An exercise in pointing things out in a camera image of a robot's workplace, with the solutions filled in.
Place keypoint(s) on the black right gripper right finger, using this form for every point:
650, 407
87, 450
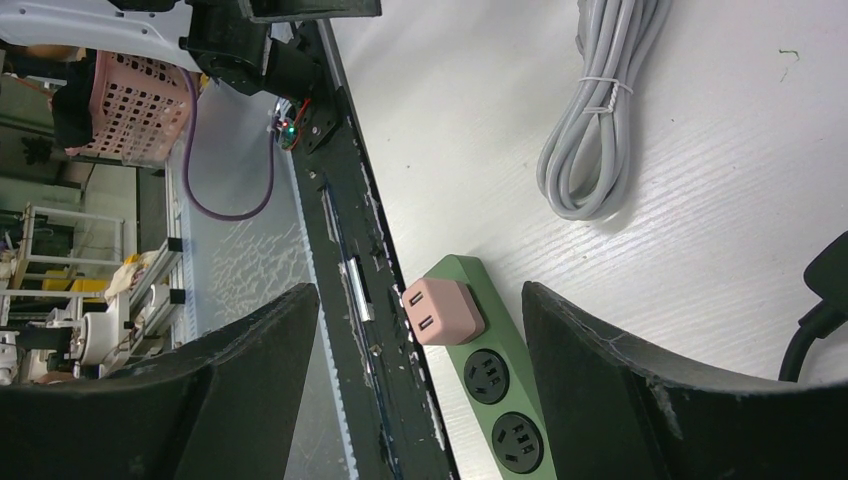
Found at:
617, 406

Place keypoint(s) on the green power strip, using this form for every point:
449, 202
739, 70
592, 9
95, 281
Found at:
497, 376

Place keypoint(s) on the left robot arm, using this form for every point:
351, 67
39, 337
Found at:
229, 41

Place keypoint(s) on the pink plastic basket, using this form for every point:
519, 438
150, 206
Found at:
139, 108

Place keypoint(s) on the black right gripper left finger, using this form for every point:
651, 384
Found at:
223, 406

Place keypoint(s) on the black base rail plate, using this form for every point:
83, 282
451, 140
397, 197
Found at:
391, 421

